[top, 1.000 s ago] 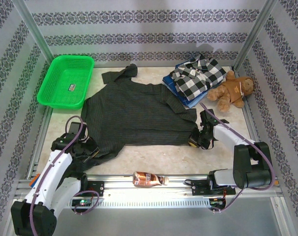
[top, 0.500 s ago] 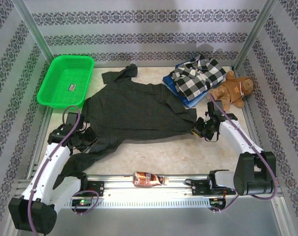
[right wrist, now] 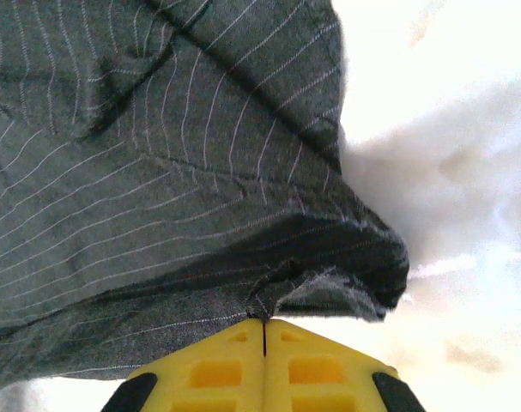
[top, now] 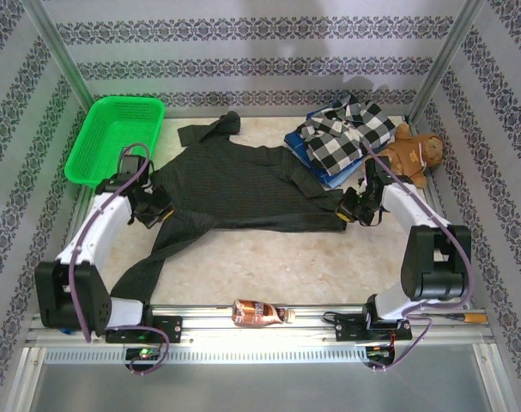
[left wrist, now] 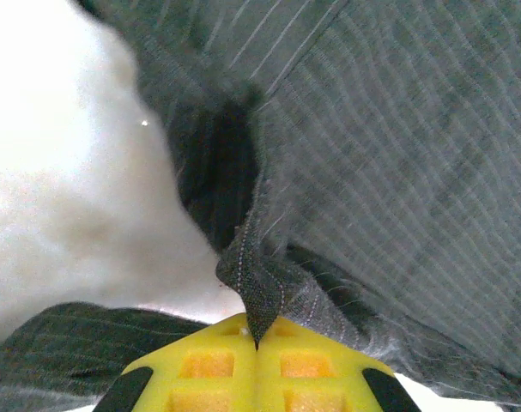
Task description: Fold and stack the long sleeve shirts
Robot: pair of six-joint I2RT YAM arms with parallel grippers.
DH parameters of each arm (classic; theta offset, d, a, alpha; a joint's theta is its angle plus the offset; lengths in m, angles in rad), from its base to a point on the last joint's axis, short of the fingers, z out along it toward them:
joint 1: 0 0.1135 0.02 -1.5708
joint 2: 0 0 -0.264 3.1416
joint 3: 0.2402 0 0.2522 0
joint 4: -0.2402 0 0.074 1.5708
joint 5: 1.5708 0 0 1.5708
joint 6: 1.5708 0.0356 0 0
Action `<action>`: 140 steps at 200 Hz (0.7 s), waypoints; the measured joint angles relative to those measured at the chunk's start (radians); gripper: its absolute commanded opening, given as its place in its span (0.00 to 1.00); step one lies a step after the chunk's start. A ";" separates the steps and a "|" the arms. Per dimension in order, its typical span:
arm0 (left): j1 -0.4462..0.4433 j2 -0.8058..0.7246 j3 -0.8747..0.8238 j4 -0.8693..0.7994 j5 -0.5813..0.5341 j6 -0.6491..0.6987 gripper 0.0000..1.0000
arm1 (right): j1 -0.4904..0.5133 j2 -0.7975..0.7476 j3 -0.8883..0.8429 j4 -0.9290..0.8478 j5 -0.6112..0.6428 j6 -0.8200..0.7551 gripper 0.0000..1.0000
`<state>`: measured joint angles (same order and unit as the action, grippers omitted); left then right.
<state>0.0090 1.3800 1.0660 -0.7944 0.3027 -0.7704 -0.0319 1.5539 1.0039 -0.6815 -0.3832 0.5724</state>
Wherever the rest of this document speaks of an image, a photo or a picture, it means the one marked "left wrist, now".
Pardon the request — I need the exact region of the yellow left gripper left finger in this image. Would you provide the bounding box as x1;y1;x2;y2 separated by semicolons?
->
91;312;257;412

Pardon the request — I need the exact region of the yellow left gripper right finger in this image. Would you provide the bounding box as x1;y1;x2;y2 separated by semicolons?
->
257;316;422;412

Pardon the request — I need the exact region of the dark pinstripe long sleeve shirt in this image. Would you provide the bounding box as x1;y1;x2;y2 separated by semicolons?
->
0;0;521;412

